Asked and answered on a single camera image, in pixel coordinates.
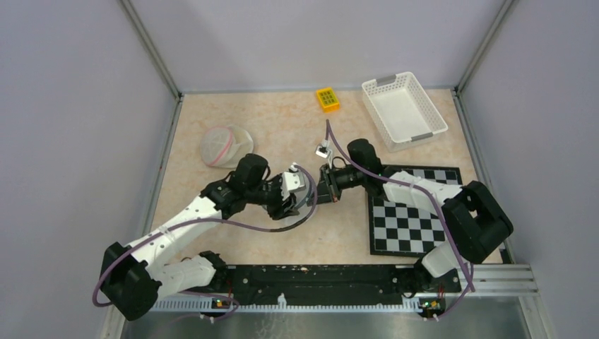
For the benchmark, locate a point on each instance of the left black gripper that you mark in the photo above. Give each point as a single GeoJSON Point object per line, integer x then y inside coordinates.
{"type": "Point", "coordinates": [278, 211]}

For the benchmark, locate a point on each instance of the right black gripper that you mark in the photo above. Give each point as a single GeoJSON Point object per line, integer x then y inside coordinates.
{"type": "Point", "coordinates": [328, 191]}

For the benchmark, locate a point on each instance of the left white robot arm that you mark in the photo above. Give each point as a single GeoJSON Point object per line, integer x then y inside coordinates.
{"type": "Point", "coordinates": [133, 277]}

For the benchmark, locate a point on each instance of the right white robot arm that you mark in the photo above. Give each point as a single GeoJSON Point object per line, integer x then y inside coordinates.
{"type": "Point", "coordinates": [473, 221]}

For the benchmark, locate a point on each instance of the black white checkerboard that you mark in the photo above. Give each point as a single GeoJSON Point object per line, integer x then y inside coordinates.
{"type": "Point", "coordinates": [396, 229]}

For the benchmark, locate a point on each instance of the yellow toy block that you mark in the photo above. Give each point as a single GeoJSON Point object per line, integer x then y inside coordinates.
{"type": "Point", "coordinates": [327, 99]}

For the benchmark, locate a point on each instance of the white plastic basket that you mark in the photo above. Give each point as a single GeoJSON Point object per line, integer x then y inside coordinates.
{"type": "Point", "coordinates": [402, 111]}

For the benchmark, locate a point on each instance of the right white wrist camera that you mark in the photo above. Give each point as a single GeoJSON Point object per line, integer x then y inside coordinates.
{"type": "Point", "coordinates": [324, 150]}

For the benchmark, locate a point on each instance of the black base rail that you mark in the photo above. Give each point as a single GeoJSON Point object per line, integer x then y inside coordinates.
{"type": "Point", "coordinates": [327, 285]}

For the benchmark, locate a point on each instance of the white toothed cable strip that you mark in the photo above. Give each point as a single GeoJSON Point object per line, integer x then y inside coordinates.
{"type": "Point", "coordinates": [188, 303]}

